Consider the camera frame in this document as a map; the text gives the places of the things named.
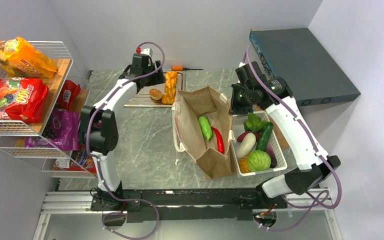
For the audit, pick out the green cabbage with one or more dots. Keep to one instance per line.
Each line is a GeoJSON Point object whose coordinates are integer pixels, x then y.
{"type": "Point", "coordinates": [258, 160]}

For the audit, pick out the wooden board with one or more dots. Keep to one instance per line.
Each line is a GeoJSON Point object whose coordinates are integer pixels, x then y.
{"type": "Point", "coordinates": [280, 137]}

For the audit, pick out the purple eggplant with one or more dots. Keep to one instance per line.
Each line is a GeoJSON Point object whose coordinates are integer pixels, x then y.
{"type": "Point", "coordinates": [271, 153]}

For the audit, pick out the orange ginger root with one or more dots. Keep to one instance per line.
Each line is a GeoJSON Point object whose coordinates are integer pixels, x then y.
{"type": "Point", "coordinates": [243, 165]}

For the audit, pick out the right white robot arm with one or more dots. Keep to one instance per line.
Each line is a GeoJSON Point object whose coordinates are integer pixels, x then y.
{"type": "Point", "coordinates": [274, 96]}

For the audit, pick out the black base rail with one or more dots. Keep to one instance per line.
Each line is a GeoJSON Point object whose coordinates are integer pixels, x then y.
{"type": "Point", "coordinates": [186, 204]}

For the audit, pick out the green bumpy cucumber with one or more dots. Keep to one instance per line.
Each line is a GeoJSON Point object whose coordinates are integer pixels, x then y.
{"type": "Point", "coordinates": [205, 127]}

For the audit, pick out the burlap grocery bag pink print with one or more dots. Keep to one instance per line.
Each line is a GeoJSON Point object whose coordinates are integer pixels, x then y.
{"type": "Point", "coordinates": [187, 136]}

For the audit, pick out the blue grey network switch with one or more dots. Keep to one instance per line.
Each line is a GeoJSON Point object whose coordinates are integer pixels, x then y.
{"type": "Point", "coordinates": [298, 57]}

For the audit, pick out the round brown bun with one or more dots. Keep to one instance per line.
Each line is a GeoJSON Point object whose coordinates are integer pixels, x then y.
{"type": "Point", "coordinates": [155, 94]}

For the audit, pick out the silver metal tray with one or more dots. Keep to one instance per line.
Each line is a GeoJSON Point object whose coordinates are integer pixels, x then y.
{"type": "Point", "coordinates": [143, 99]}

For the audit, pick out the small red snack bag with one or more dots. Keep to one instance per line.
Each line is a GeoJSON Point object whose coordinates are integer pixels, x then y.
{"type": "Point", "coordinates": [68, 93]}

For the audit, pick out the white eggplant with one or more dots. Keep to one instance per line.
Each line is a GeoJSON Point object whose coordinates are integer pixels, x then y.
{"type": "Point", "coordinates": [246, 146]}

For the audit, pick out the orange braided bread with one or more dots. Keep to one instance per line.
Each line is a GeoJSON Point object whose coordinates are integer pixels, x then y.
{"type": "Point", "coordinates": [170, 90]}

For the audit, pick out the red chili pepper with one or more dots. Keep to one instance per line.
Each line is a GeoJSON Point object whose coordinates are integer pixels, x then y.
{"type": "Point", "coordinates": [219, 140]}

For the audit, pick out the dark green cucumber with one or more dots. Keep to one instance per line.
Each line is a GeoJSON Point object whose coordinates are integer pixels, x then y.
{"type": "Point", "coordinates": [265, 134]}

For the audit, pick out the green leafy vegetable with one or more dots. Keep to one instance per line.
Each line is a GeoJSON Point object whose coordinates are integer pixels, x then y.
{"type": "Point", "coordinates": [254, 123]}

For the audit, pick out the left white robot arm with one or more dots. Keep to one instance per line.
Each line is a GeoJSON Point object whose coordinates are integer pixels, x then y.
{"type": "Point", "coordinates": [98, 130]}

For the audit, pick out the orange handle screwdriver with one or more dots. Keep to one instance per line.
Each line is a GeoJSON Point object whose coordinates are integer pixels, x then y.
{"type": "Point", "coordinates": [179, 68]}

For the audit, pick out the colourful snack pack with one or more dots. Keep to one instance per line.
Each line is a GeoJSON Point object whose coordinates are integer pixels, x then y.
{"type": "Point", "coordinates": [79, 162]}

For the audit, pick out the red candy bag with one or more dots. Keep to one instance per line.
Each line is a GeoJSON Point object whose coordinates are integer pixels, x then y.
{"type": "Point", "coordinates": [22, 99]}

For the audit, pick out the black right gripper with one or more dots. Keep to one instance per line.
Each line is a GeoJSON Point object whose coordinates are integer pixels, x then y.
{"type": "Point", "coordinates": [235, 108]}

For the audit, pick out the white wire shelf rack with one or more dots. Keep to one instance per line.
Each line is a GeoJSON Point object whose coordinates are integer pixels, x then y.
{"type": "Point", "coordinates": [13, 133]}

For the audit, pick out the orange snack bag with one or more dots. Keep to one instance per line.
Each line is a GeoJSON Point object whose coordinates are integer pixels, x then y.
{"type": "Point", "coordinates": [18, 57]}

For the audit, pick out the purple snack bag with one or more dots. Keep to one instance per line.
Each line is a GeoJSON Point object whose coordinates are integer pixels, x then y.
{"type": "Point", "coordinates": [61, 132]}

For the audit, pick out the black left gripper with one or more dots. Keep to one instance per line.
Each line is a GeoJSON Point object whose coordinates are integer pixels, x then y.
{"type": "Point", "coordinates": [159, 78]}

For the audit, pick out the magenta sweet potato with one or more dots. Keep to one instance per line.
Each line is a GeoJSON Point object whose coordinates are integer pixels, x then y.
{"type": "Point", "coordinates": [242, 136]}

